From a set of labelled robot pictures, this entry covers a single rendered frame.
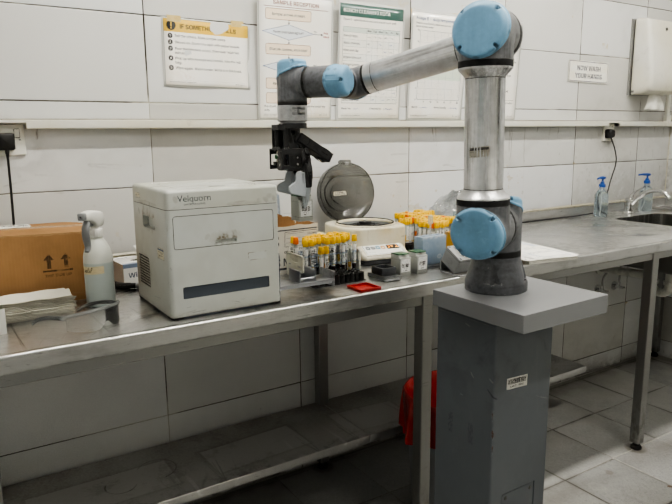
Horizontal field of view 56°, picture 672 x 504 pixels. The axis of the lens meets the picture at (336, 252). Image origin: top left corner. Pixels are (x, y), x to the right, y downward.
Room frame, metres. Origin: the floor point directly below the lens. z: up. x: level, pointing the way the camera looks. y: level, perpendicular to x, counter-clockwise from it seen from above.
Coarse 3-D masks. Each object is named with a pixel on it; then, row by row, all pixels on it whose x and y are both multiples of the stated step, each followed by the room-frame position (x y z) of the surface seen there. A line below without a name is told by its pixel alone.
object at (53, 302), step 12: (60, 288) 1.55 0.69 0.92; (0, 300) 1.46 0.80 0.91; (12, 300) 1.47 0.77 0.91; (24, 300) 1.47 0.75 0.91; (36, 300) 1.43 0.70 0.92; (48, 300) 1.45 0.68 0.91; (60, 300) 1.46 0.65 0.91; (72, 300) 1.47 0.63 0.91; (12, 312) 1.40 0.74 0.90; (24, 312) 1.41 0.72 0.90; (36, 312) 1.43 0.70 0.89; (48, 312) 1.44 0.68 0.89; (60, 312) 1.45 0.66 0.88; (72, 312) 1.47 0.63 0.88
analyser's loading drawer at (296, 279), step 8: (296, 272) 1.61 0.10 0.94; (304, 272) 1.67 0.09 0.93; (312, 272) 1.63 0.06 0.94; (320, 272) 1.70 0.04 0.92; (328, 272) 1.67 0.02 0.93; (280, 280) 1.63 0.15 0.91; (288, 280) 1.63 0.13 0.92; (296, 280) 1.61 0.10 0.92; (304, 280) 1.61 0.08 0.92; (312, 280) 1.62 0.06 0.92; (320, 280) 1.63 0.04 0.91; (328, 280) 1.64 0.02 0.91; (280, 288) 1.56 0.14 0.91; (288, 288) 1.58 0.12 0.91
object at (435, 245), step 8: (416, 240) 1.96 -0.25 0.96; (424, 240) 1.94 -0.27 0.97; (432, 240) 1.96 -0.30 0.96; (440, 240) 1.98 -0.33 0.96; (416, 248) 1.96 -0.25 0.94; (424, 248) 1.94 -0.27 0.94; (432, 248) 1.96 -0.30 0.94; (440, 248) 1.98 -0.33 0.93; (432, 256) 1.96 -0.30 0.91; (440, 256) 1.98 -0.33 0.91; (432, 264) 1.96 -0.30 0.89
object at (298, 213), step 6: (294, 198) 1.63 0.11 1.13; (300, 198) 1.62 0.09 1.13; (294, 204) 1.63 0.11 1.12; (300, 204) 1.61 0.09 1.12; (312, 204) 1.63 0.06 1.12; (294, 210) 1.63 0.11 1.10; (300, 210) 1.61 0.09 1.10; (306, 210) 1.62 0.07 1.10; (312, 210) 1.63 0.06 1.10; (294, 216) 1.63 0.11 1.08; (300, 216) 1.61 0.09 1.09; (306, 216) 1.62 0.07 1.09; (312, 216) 1.63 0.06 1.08
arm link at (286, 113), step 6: (282, 108) 1.60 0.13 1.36; (288, 108) 1.59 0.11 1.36; (294, 108) 1.59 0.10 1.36; (300, 108) 1.60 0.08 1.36; (306, 108) 1.62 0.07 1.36; (282, 114) 1.60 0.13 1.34; (288, 114) 1.59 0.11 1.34; (294, 114) 1.59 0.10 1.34; (300, 114) 1.60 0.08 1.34; (306, 114) 1.61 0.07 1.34; (282, 120) 1.60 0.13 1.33; (288, 120) 1.59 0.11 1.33; (294, 120) 1.59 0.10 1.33; (300, 120) 1.60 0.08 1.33; (306, 120) 1.61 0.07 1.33
